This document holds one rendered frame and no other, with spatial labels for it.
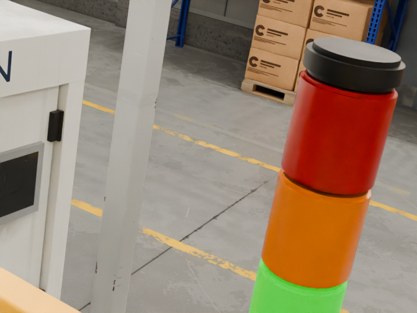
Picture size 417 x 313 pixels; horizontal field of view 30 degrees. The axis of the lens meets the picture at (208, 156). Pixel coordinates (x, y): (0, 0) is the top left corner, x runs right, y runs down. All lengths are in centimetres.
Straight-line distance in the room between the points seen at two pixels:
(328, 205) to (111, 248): 297
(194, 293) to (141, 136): 173
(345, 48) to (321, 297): 13
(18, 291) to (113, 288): 283
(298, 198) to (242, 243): 493
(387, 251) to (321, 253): 532
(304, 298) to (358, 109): 11
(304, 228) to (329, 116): 6
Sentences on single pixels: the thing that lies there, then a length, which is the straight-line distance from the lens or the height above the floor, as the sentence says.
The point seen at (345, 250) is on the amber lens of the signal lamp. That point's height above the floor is 224.
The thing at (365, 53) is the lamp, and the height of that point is 234.
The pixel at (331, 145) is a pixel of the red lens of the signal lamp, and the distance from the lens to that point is 38.
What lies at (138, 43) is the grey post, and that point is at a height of 169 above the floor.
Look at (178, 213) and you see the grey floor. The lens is 557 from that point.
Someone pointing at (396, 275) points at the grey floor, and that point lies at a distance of 545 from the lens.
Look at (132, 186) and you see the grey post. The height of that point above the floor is 110.
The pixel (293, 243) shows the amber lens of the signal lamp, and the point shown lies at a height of 224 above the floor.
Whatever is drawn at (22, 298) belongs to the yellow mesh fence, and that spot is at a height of 210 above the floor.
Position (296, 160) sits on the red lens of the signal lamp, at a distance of 39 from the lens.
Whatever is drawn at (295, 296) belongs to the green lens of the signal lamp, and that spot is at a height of 221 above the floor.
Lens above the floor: 242
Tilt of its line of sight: 21 degrees down
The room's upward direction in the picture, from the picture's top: 10 degrees clockwise
